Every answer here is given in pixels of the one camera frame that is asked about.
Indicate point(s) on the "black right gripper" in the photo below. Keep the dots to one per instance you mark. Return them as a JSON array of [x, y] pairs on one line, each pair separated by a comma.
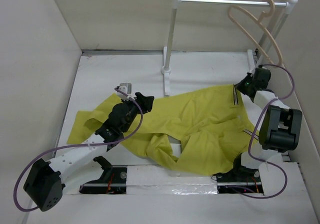
[[240, 86]]

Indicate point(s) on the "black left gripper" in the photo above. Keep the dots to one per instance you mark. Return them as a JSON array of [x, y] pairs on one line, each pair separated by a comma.
[[145, 101]]

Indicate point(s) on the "yellow trousers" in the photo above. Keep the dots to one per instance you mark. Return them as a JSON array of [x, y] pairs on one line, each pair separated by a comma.
[[199, 132]]

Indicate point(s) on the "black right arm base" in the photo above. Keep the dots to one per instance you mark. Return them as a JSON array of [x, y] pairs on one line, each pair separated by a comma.
[[243, 183]]

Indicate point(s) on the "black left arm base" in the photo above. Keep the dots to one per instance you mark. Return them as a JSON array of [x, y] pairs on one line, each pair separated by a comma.
[[113, 180]]

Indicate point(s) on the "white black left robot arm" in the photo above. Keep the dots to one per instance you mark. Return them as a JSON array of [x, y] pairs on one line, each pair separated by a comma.
[[46, 179]]

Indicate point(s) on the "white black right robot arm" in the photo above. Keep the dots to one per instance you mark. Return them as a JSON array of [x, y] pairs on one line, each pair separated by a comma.
[[278, 127]]

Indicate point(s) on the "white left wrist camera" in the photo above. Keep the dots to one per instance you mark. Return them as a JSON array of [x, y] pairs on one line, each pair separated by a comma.
[[125, 88]]

